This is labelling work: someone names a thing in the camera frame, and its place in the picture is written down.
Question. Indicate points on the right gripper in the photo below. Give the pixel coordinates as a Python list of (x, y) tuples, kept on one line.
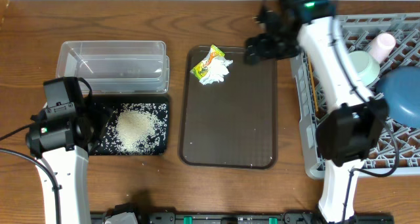
[(259, 41)]

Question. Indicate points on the wooden chopstick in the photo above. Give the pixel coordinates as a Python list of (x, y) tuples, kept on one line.
[(313, 84)]

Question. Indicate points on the white napkin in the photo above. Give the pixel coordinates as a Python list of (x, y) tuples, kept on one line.
[(216, 71)]

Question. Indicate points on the yellow green snack wrapper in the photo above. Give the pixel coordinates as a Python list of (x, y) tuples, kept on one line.
[(201, 69)]

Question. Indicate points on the mint green bowl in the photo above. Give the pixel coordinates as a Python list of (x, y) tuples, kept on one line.
[(366, 66)]

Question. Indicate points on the pink cup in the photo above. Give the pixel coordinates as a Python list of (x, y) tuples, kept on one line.
[(381, 46)]

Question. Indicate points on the dark blue plate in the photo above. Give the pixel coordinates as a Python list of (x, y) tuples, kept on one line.
[(400, 88)]

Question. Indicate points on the white rice pile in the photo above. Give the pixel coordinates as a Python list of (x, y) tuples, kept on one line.
[(136, 129)]

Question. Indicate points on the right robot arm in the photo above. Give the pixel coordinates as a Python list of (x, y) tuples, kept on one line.
[(354, 120)]

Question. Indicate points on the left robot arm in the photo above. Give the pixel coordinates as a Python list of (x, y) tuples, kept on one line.
[(60, 140)]

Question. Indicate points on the black waste tray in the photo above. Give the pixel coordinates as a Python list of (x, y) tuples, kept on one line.
[(105, 106)]

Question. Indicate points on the brown serving tray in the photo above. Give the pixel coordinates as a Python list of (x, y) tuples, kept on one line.
[(231, 124)]

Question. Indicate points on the clear plastic bin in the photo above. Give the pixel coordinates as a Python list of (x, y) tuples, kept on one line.
[(114, 67)]

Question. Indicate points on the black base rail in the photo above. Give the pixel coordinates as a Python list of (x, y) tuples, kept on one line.
[(170, 216)]

